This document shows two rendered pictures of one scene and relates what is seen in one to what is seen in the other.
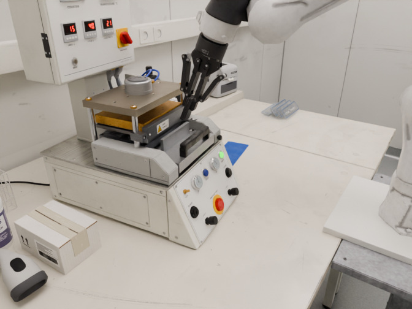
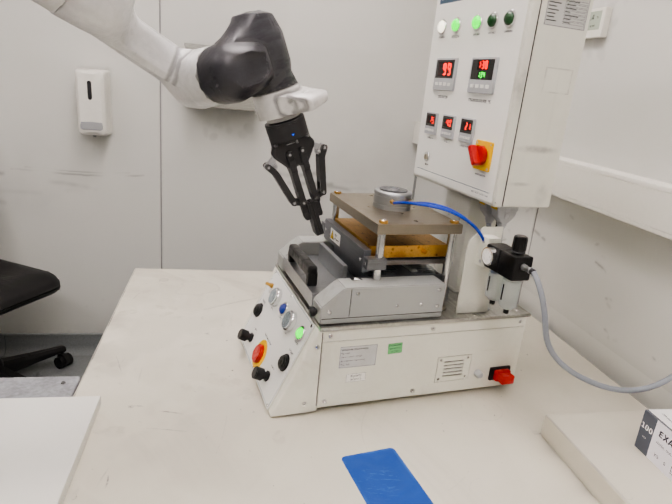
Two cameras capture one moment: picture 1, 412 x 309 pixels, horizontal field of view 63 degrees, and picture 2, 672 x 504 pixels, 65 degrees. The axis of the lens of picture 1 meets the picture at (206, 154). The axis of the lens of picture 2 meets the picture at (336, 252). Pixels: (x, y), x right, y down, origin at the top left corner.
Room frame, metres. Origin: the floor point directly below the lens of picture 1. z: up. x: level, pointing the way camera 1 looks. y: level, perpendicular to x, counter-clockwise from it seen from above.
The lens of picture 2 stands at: (1.62, -0.67, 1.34)
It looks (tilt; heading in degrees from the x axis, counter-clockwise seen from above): 18 degrees down; 133
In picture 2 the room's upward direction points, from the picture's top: 6 degrees clockwise
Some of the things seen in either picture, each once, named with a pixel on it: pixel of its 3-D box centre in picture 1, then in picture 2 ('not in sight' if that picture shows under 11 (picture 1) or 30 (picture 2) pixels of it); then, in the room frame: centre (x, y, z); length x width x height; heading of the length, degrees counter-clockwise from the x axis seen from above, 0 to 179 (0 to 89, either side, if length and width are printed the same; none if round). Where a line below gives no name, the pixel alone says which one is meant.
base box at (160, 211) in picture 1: (151, 170); (376, 329); (0.98, 0.18, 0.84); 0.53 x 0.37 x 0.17; 64
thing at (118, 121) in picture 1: (141, 105); (390, 228); (0.97, 0.19, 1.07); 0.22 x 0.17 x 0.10; 154
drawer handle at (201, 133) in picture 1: (195, 140); (302, 263); (0.89, 0.03, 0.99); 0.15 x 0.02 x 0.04; 154
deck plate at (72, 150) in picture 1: (135, 145); (394, 287); (0.98, 0.23, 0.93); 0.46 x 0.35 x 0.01; 64
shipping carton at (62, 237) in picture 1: (58, 234); not in sight; (0.71, 0.39, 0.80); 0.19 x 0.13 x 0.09; 55
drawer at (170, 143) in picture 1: (155, 137); (363, 270); (0.95, 0.15, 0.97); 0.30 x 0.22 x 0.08; 64
